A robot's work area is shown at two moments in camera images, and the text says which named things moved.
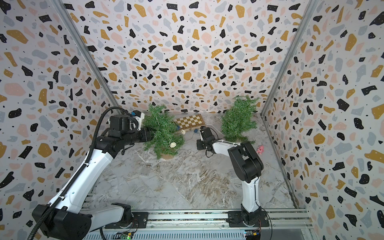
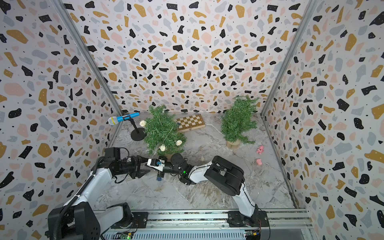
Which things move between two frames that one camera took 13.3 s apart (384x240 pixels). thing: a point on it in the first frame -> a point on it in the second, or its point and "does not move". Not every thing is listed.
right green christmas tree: [237, 123] does not move
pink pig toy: [260, 149] does not move
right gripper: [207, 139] -> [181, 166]
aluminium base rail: [208, 225] does not move
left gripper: [147, 134] -> [140, 159]
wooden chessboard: [190, 122] does not move
